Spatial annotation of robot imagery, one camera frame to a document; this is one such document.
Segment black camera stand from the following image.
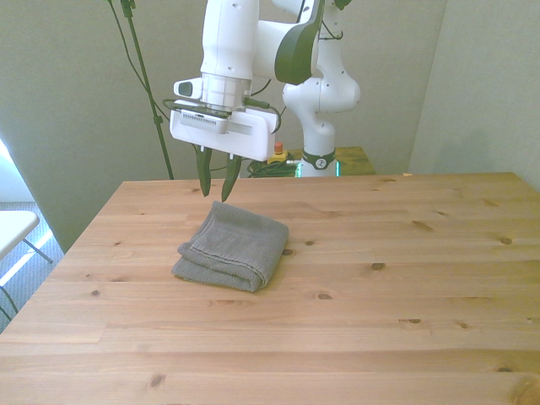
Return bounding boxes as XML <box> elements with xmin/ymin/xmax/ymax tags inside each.
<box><xmin>120</xmin><ymin>0</ymin><xmax>176</xmax><ymax>181</ymax></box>

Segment yellow emergency stop button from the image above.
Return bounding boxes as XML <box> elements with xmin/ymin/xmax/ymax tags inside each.
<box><xmin>269</xmin><ymin>142</ymin><xmax>289</xmax><ymax>165</ymax></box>

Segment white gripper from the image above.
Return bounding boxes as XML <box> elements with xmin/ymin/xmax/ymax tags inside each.
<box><xmin>169</xmin><ymin>108</ymin><xmax>278</xmax><ymax>203</ymax></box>

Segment green cable coil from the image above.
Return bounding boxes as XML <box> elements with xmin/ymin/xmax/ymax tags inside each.
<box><xmin>246</xmin><ymin>158</ymin><xmax>300</xmax><ymax>179</ymax></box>

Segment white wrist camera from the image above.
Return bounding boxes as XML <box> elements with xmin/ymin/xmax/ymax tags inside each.
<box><xmin>179</xmin><ymin>110</ymin><xmax>231</xmax><ymax>136</ymax></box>

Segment white folding chair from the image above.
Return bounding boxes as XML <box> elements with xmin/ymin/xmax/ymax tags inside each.
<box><xmin>0</xmin><ymin>209</ymin><xmax>55</xmax><ymax>321</ymax></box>

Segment black camera cable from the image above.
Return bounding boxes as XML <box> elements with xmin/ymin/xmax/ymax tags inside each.
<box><xmin>105</xmin><ymin>0</ymin><xmax>170</xmax><ymax>123</ymax></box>

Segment grey towel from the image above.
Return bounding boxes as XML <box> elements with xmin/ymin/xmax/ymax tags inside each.
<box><xmin>170</xmin><ymin>200</ymin><xmax>290</xmax><ymax>294</ymax></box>

